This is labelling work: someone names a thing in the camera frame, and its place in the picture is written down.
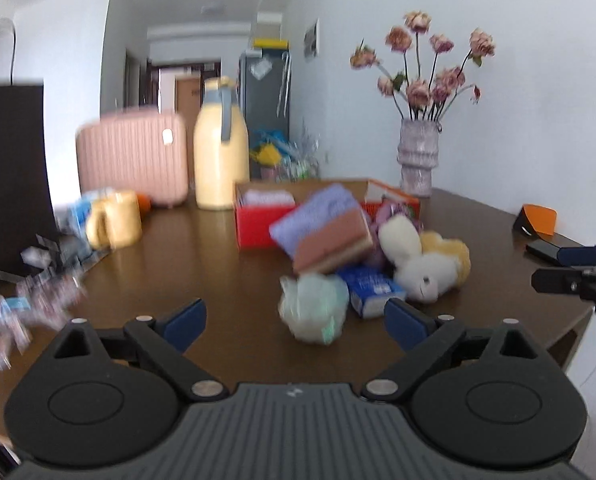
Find clutter pile on floor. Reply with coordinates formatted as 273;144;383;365
249;130;320;182

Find yellow thermos jug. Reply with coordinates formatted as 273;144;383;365
193;77;250;210

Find lilac folded towel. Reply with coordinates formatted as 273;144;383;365
240;188;296;207

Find yellow mug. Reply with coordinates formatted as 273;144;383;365
85;191;142;250

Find orange black tape dispenser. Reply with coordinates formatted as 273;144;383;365
513;204;557;238

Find pink sponge block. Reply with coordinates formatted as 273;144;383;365
292;209;374;274

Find crumpled foil wrappers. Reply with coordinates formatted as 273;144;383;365
0;235;110;370

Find dried pink flowers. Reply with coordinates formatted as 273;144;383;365
349;11;496;125

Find purple knit cloth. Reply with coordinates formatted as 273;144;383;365
269;183;363;258

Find blue tissue pack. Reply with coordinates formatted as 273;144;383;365
336;266;406;318

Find purple glitter vase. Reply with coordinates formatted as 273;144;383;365
397;119;442;198

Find crumpled plastic bag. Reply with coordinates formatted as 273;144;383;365
278;273;349;346

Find black phone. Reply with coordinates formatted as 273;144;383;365
525;238;560;266

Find red cardboard box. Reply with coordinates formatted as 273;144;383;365
233;178;422;252

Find black paper bag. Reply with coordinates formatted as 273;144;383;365
0;73;58;273

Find yellow plush toy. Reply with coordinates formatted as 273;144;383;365
420;231;472;287

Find white plush bunny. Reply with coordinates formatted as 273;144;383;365
379;224;459;304

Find pink suitcase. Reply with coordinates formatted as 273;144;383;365
76;107;191;207

